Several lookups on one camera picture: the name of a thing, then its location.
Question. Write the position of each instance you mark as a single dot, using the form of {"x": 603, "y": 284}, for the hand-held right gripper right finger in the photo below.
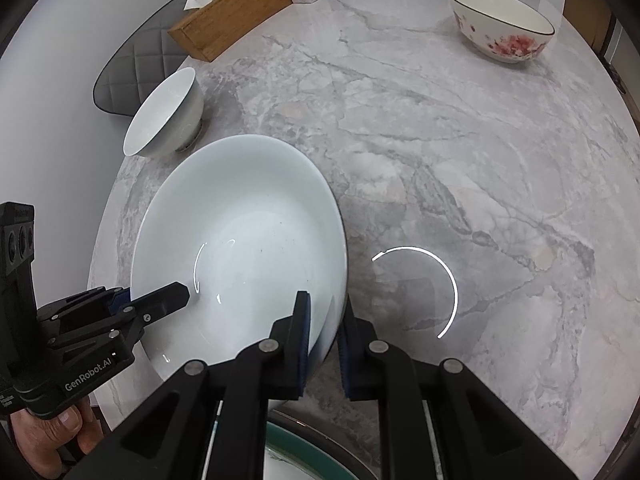
{"x": 345, "y": 360}

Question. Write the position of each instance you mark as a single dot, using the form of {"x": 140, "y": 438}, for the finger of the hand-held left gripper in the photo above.
{"x": 165, "y": 300}
{"x": 117, "y": 297}

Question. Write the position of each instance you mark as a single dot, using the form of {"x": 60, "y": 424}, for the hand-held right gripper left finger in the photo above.
{"x": 302, "y": 345}

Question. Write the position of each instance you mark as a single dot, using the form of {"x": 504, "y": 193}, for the grey rimmed white plate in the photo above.
{"x": 322, "y": 425}

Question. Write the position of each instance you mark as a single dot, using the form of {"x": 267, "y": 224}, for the large teal rimmed plate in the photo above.
{"x": 300, "y": 447}

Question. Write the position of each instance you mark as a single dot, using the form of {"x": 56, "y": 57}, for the large white bowl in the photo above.
{"x": 240, "y": 220}

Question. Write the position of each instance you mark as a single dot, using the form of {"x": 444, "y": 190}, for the person's left hand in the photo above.
{"x": 45, "y": 435}

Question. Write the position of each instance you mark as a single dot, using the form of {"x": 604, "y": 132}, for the small white bowl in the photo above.
{"x": 165, "y": 110}

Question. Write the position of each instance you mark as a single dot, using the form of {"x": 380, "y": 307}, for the grey quilted chair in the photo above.
{"x": 130, "y": 70}

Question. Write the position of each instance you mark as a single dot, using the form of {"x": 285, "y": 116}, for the wooden tissue box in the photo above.
{"x": 235, "y": 15}

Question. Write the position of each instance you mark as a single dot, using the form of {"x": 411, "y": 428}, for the floral cream bowl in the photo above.
{"x": 500, "y": 20}

